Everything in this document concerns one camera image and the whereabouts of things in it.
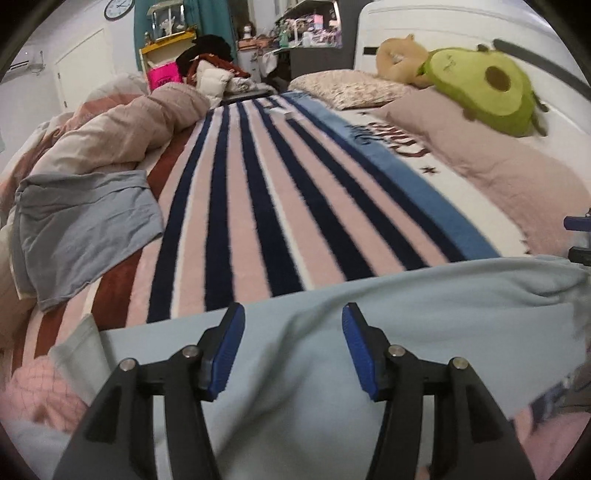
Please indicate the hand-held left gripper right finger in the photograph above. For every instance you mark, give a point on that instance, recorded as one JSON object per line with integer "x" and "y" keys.
{"x": 358, "y": 350}

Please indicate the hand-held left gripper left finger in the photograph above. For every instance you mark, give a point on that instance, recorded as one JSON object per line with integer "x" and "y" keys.
{"x": 228, "y": 350}

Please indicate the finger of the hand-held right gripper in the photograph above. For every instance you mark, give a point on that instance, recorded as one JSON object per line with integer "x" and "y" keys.
{"x": 581, "y": 256}
{"x": 578, "y": 224}

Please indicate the light blue pants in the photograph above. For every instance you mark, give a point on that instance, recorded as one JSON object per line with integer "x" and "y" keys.
{"x": 300, "y": 323}

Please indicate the pink pillow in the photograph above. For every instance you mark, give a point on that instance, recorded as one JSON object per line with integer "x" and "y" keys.
{"x": 485, "y": 152}

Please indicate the striped fleece blanket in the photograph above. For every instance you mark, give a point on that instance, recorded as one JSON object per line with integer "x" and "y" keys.
{"x": 277, "y": 207}

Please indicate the green avocado plush toy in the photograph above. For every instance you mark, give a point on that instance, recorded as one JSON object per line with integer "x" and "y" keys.
{"x": 466, "y": 87}

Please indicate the grey cloth garment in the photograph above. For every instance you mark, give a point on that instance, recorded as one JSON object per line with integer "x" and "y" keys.
{"x": 83, "y": 230}

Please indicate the brown plush toy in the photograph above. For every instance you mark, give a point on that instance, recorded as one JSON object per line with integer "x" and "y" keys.
{"x": 397, "y": 60}

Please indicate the small white box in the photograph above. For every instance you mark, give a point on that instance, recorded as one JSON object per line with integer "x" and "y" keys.
{"x": 281, "y": 112}

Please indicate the pink beige duvet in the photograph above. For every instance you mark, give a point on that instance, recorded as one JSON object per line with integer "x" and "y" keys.
{"x": 115, "y": 129}

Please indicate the white bed headboard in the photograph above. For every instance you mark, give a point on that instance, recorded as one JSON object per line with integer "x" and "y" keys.
{"x": 415, "y": 18}

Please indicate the floral pillow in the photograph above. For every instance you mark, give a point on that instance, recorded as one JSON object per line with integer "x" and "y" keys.
{"x": 351, "y": 87}

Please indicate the white cushion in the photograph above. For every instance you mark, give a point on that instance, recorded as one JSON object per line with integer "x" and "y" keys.
{"x": 210, "y": 81}

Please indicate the bright pink bag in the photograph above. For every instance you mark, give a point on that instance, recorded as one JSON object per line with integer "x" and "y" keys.
{"x": 164, "y": 76}

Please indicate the dark grey shelf unit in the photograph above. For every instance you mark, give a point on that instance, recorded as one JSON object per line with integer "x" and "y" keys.
{"x": 318, "y": 60}

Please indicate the black clothing pile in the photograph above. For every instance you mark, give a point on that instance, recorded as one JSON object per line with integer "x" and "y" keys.
{"x": 212, "y": 46}

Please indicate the yellow shelf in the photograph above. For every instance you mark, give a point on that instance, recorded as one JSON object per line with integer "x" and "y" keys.
{"x": 166, "y": 44}

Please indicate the white door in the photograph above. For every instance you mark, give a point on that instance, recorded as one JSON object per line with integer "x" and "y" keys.
{"x": 83, "y": 69}

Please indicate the mannequin head with wig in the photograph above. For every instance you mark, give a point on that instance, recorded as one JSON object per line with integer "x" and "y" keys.
{"x": 248, "y": 31}

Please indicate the teal curtain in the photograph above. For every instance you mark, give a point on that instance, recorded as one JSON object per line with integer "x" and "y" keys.
{"x": 212, "y": 18}

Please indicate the glass display case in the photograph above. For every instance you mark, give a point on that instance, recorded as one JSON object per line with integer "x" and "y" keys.
{"x": 166, "y": 18}

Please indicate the white air conditioner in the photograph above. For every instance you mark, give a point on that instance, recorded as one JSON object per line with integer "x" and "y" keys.
{"x": 21, "y": 64}

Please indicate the round wall clock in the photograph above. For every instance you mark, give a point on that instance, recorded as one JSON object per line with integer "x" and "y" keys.
{"x": 117, "y": 7}

